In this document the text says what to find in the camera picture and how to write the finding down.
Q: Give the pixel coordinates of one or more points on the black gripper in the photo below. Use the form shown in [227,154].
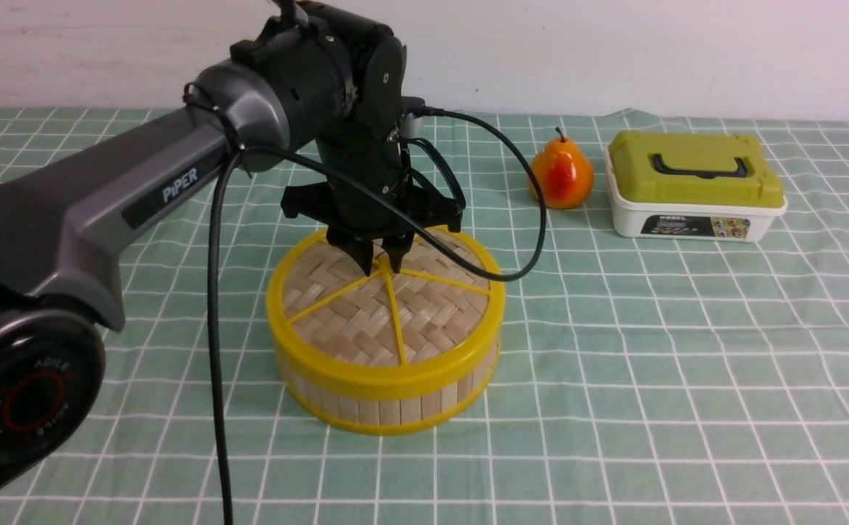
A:
[376,193]

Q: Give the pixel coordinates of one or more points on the yellow woven steamer lid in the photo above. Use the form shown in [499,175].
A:
[430,330]

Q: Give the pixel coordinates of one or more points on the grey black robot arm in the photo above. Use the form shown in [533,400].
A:
[315,74]

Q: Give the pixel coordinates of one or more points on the yellow bamboo steamer basket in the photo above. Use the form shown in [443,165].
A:
[411,406]

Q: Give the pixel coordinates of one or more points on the orange toy pear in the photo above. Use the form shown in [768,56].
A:
[564,173]

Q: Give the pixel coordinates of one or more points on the green lidded white box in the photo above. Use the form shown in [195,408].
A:
[702,186]

